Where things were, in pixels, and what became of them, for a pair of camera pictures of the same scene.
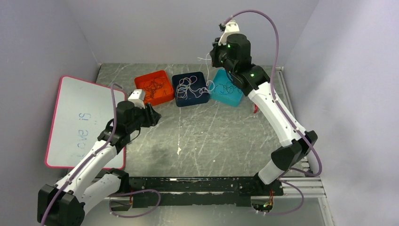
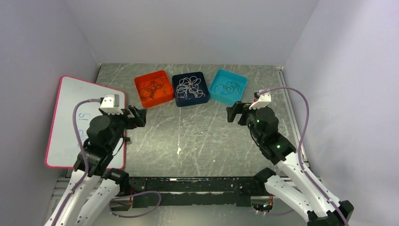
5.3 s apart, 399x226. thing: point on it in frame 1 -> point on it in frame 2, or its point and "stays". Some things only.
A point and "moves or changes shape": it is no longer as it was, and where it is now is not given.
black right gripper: [213, 52] -> [238, 107]
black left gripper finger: [156, 117] -> [141, 120]
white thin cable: [184, 84] moves or changes shape
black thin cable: [228, 88] stays
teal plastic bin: [224, 89] stays
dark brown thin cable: [152, 85] stays
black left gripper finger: [149, 108] -> [140, 114]
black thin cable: [228, 88] stays
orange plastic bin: [156, 86] stays
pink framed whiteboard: [82, 110] stays
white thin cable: [185, 84] moves or changes shape
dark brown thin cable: [157, 83] stays
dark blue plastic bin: [190, 89] stays
